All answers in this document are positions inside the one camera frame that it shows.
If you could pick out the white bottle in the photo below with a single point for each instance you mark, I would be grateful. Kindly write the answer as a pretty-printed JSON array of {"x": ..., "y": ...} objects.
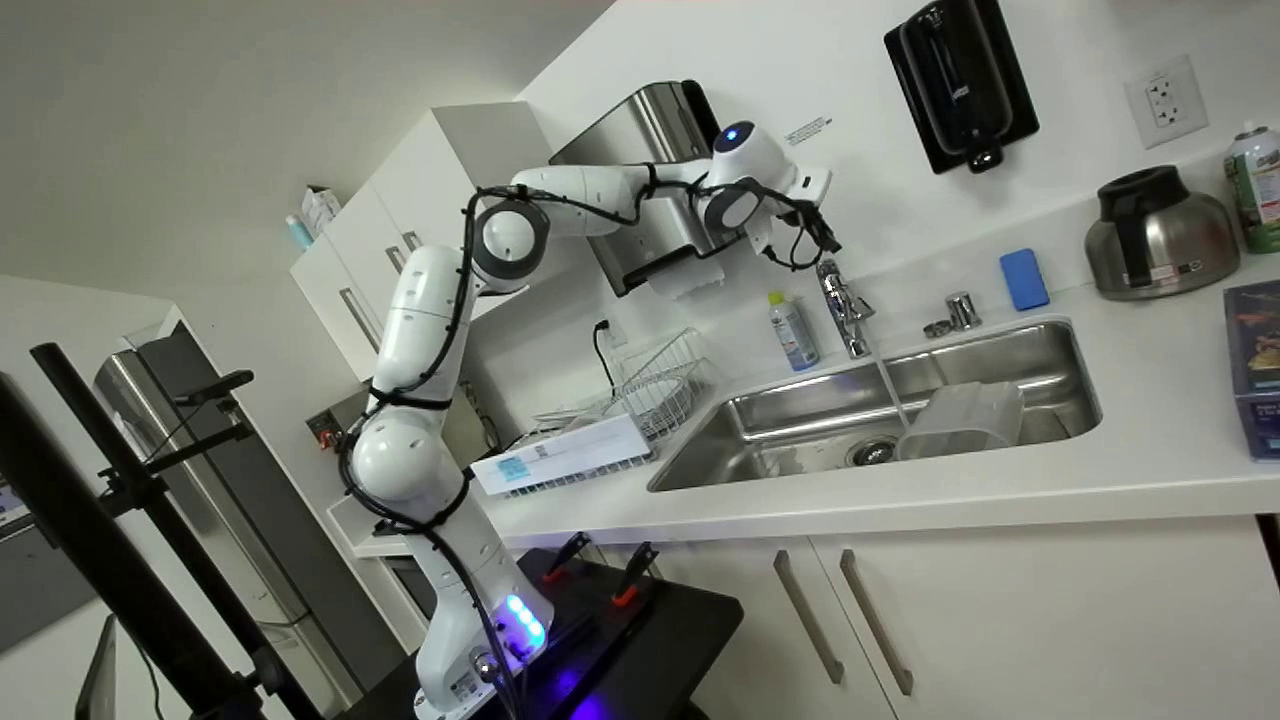
[{"x": 318, "y": 209}]

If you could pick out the white upper cabinet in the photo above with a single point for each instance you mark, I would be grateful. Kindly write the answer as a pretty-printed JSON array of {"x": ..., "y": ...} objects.
[{"x": 454, "y": 145}]

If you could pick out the steel paper towel dispenser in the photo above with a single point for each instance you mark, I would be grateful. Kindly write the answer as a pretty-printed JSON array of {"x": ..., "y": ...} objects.
[{"x": 655, "y": 262}]

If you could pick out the small chrome sink fixture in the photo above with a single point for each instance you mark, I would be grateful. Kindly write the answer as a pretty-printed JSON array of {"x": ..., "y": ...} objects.
[{"x": 954, "y": 316}]

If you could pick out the cylindrical can with label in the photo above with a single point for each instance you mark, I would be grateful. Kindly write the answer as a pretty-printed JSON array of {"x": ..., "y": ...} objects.
[{"x": 1259, "y": 192}]

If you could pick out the white box with blue label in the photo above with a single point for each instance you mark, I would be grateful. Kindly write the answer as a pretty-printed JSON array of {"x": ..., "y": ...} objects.
[{"x": 562, "y": 458}]

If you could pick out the stainless steel refrigerator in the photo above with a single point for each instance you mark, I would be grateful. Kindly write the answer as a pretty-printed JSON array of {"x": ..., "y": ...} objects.
[{"x": 242, "y": 534}]

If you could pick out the empty white wall outlet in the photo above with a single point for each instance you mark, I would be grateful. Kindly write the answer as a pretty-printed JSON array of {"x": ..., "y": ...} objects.
[{"x": 1166, "y": 101}]

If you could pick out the white lower cabinet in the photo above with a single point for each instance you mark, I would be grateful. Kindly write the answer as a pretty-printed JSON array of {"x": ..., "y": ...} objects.
[{"x": 1064, "y": 615}]

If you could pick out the teal bottle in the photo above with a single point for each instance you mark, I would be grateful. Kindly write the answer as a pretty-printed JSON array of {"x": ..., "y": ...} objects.
[{"x": 297, "y": 233}]

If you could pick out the white cabinet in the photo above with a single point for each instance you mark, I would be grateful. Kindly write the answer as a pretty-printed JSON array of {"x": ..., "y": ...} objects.
[
  {"x": 1064, "y": 615},
  {"x": 454, "y": 145}
]

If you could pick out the blue sponge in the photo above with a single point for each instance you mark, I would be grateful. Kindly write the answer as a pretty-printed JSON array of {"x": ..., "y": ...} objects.
[{"x": 1024, "y": 282}]

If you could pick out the stainless steel sink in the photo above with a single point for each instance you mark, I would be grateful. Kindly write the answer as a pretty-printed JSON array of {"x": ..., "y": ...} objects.
[{"x": 827, "y": 427}]

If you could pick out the black robot table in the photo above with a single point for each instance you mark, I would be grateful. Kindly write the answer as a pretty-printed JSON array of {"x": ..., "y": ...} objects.
[{"x": 666, "y": 643}]

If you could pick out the red black clamp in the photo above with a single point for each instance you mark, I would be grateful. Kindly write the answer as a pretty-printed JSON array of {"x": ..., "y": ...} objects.
[
  {"x": 567, "y": 562},
  {"x": 633, "y": 576}
]

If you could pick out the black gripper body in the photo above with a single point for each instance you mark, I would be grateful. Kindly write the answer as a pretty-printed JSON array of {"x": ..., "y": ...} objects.
[{"x": 787, "y": 229}]

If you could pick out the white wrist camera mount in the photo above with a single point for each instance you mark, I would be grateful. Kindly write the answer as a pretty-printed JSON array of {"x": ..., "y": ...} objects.
[{"x": 814, "y": 184}]

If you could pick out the dark blue box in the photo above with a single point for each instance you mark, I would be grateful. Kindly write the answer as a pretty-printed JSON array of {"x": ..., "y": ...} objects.
[{"x": 1259, "y": 372}]

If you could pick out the black wall soap dispenser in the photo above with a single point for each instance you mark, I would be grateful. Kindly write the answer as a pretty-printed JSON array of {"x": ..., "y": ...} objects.
[{"x": 961, "y": 81}]

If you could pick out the chrome sink faucet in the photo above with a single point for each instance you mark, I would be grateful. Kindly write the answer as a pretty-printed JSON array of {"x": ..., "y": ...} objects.
[{"x": 845, "y": 315}]

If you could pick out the black camera stand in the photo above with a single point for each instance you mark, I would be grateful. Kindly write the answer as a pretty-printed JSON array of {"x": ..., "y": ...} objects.
[{"x": 82, "y": 534}]

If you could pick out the translucent plastic container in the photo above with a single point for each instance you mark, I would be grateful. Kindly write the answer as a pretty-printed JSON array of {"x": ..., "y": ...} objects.
[{"x": 961, "y": 418}]

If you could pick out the dish soap bottle yellow cap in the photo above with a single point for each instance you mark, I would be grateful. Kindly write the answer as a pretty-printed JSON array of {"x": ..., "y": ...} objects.
[{"x": 795, "y": 336}]

